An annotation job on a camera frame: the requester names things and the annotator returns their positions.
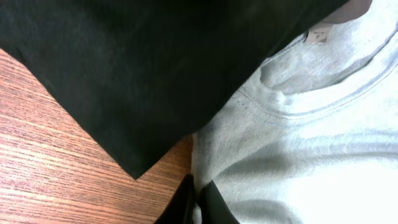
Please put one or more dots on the black folded garment top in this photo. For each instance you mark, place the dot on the black folded garment top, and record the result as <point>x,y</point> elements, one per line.
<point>138,75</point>

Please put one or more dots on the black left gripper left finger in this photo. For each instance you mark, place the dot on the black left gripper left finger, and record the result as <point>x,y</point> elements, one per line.
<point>180,208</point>

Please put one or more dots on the light blue t-shirt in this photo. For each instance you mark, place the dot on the light blue t-shirt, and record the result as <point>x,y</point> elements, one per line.
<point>311,136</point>

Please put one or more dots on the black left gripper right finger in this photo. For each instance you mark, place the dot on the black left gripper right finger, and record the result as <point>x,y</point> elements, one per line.
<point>214,209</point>

